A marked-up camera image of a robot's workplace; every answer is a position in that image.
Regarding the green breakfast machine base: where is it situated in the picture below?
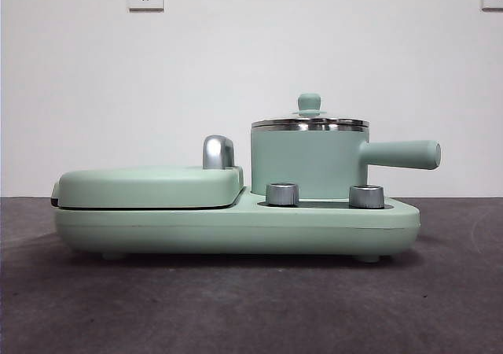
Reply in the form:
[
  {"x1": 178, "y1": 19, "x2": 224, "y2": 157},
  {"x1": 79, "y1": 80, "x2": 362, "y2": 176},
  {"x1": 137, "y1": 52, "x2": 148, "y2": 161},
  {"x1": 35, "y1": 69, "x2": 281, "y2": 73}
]
[{"x1": 53, "y1": 184, "x2": 420, "y2": 263}]

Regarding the glass pot lid green knob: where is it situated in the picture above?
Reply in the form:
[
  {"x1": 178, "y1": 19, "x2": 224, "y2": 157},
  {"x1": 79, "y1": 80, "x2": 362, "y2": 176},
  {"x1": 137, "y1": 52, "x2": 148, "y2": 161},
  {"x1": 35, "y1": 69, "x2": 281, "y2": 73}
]
[{"x1": 250, "y1": 92, "x2": 371, "y2": 131}]

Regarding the green pot with handle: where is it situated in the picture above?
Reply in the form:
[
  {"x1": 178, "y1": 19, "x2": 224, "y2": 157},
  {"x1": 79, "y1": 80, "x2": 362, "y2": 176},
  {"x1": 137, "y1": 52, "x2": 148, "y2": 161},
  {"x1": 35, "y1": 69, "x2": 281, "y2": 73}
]
[{"x1": 249, "y1": 125, "x2": 442, "y2": 200}]

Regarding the silver control knob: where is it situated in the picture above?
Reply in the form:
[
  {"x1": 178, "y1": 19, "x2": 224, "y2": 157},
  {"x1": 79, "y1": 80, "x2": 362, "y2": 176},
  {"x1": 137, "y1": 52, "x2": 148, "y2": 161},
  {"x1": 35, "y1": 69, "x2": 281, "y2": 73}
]
[
  {"x1": 265, "y1": 181, "x2": 299, "y2": 206},
  {"x1": 347, "y1": 183, "x2": 384, "y2": 209}
]

